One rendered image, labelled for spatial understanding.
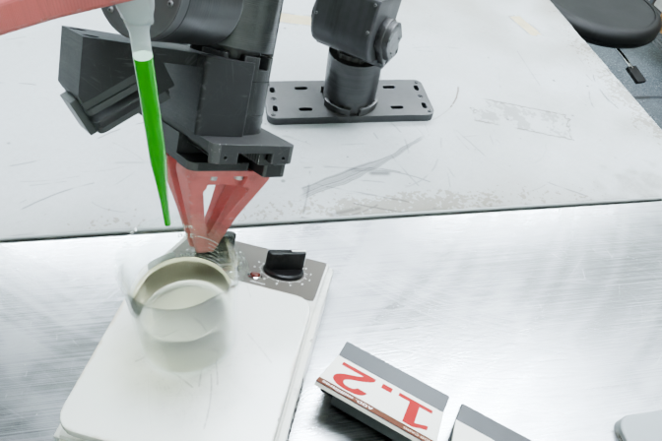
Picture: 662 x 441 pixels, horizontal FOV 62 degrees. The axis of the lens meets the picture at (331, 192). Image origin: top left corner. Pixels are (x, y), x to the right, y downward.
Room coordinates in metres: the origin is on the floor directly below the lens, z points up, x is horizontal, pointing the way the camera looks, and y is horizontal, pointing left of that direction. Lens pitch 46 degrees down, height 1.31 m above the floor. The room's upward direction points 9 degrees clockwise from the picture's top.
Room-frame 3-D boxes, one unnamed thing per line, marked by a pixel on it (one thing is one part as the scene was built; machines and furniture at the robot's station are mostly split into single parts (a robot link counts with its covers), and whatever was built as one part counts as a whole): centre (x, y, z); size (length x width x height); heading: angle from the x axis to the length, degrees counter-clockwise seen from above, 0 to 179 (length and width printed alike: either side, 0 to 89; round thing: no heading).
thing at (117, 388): (0.15, 0.07, 0.98); 0.12 x 0.12 x 0.01; 84
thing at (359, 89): (0.54, 0.00, 0.94); 0.20 x 0.07 x 0.08; 107
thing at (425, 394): (0.18, -0.06, 0.92); 0.09 x 0.06 x 0.04; 69
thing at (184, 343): (0.17, 0.07, 1.03); 0.07 x 0.06 x 0.08; 85
